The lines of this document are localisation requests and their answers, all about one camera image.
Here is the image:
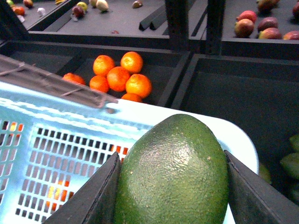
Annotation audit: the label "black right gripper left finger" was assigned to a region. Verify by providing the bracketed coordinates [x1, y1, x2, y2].
[44, 152, 121, 224]

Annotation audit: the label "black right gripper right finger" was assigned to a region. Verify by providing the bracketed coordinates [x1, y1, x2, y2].
[224, 150, 299, 224]

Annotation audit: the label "light blue plastic basket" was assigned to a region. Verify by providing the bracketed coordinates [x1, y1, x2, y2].
[0, 80, 260, 224]

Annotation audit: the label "green avocado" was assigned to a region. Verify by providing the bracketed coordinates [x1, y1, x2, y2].
[114, 114, 228, 224]

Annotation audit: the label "red orange mango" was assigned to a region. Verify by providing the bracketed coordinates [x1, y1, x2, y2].
[45, 180, 74, 212]

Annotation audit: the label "orange tangerine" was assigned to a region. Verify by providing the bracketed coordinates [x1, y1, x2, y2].
[62, 73, 86, 85]
[126, 74, 152, 98]
[93, 55, 115, 77]
[120, 51, 143, 74]
[121, 93, 142, 103]
[89, 75, 110, 93]
[107, 66, 130, 92]

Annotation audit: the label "black display stand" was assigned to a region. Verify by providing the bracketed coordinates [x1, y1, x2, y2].
[0, 0, 299, 206]

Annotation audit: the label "black tangerine tray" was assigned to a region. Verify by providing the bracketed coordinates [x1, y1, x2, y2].
[0, 41, 191, 107]

